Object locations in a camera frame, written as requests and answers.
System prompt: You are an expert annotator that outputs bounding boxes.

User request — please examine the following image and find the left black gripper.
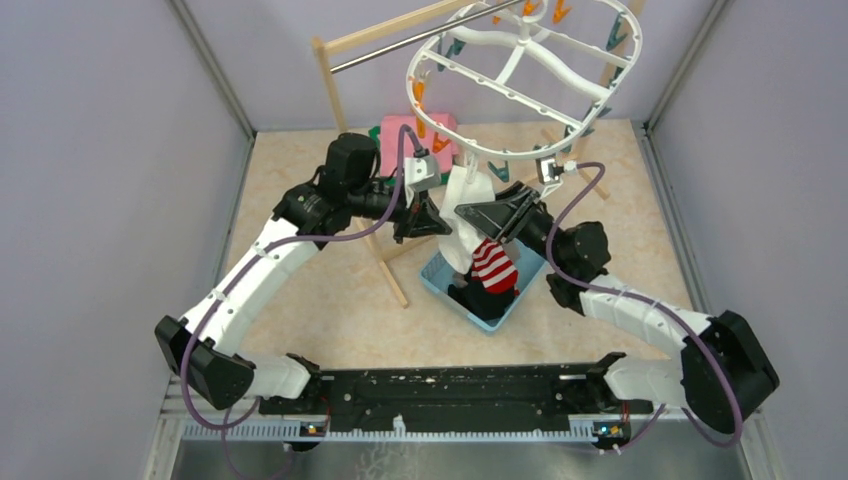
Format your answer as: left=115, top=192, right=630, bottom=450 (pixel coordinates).
left=348, top=181, right=452, bottom=243

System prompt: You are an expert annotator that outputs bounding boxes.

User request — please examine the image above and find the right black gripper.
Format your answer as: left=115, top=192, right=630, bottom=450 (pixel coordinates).
left=453, top=180, right=568, bottom=269

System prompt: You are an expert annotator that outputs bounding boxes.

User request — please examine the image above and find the black sock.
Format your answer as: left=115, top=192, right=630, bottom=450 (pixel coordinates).
left=447, top=272, right=519, bottom=324

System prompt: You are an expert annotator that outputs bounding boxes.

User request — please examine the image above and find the white round clip hanger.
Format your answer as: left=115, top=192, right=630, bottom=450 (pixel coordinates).
left=404, top=1, right=643, bottom=161

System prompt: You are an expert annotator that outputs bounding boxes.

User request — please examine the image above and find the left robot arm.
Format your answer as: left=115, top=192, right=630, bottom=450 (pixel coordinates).
left=155, top=125, right=453, bottom=414

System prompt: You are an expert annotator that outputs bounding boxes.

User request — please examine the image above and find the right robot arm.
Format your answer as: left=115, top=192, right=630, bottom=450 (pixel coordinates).
left=454, top=183, right=780, bottom=437

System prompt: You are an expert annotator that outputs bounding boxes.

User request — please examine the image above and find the blue plastic basket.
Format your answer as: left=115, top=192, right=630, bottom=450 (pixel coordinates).
left=419, top=240, right=546, bottom=333

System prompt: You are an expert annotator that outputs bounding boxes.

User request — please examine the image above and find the pink folded cloth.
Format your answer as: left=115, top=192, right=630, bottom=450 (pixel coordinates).
left=378, top=114, right=459, bottom=177

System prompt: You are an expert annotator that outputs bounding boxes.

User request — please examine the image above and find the metal hanging rod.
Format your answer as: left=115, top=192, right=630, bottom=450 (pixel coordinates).
left=329, top=1, right=518, bottom=74

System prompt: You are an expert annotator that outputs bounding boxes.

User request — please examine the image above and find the wooden clothes rack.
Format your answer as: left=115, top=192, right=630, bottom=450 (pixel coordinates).
left=311, top=0, right=647, bottom=311

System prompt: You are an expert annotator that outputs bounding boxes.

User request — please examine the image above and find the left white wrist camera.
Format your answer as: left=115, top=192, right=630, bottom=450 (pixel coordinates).
left=403, top=153, right=442, bottom=196

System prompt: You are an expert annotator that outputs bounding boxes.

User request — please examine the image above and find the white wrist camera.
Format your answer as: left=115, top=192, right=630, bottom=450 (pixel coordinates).
left=403, top=153, right=442, bottom=196
left=535, top=156, right=578, bottom=186

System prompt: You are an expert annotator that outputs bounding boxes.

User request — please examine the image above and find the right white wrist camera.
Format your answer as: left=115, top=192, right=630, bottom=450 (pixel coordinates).
left=535, top=156, right=578, bottom=186

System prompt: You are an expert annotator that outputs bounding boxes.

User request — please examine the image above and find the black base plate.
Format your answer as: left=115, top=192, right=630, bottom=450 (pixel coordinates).
left=258, top=354, right=653, bottom=433

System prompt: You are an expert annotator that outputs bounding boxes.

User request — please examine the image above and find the aluminium frame rail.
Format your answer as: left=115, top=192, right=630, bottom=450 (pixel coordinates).
left=158, top=372, right=763, bottom=444

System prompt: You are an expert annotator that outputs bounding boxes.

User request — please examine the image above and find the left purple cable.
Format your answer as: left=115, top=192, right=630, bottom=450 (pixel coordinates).
left=180, top=124, right=425, bottom=480

